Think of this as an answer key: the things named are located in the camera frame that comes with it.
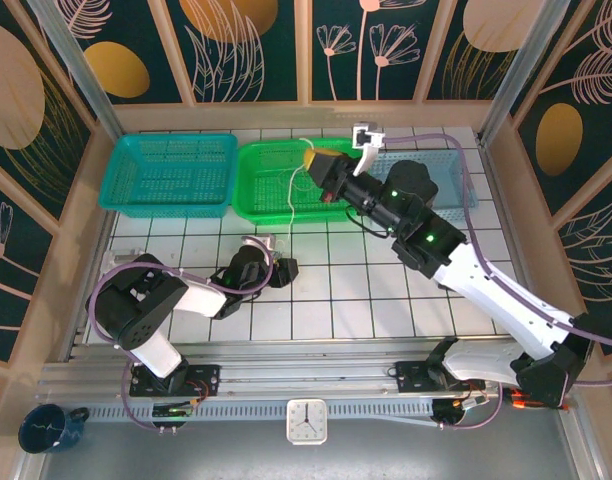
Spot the green plastic basket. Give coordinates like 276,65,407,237
231,137,375,224

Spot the light blue plastic basket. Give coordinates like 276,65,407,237
366,149,480,224

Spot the aluminium rail frame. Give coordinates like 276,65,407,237
35,337,580,401

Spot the aluminium corner post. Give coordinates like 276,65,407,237
25,0,123,140
477,0,573,147

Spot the small circuit board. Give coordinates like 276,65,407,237
152,403,195,419
433,397,492,426

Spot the teal plastic basket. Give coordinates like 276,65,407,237
98,133,240,220

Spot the orange black hand tool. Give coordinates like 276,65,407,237
505,389,570,412

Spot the slotted grey cable duct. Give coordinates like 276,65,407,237
80,398,440,422

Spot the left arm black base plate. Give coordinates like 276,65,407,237
129,364,221,399

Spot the thin white cable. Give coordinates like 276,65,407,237
270,135,320,251

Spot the dark blue mug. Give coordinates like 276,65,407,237
18,404,91,455

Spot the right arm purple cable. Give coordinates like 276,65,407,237
380,132,612,432

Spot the white square clock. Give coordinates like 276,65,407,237
285,398,329,445

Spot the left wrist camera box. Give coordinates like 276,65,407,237
240,233,278,264

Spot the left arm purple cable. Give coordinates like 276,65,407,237
92,234,278,434

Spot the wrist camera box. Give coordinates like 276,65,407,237
240,233,278,264
352,122,387,177

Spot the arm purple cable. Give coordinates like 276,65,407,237
380,132,612,432
92,234,278,434

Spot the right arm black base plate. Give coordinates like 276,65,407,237
394,360,487,394

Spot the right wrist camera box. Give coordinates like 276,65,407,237
352,122,387,177

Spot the small metal bracket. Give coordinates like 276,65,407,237
105,248,147,271

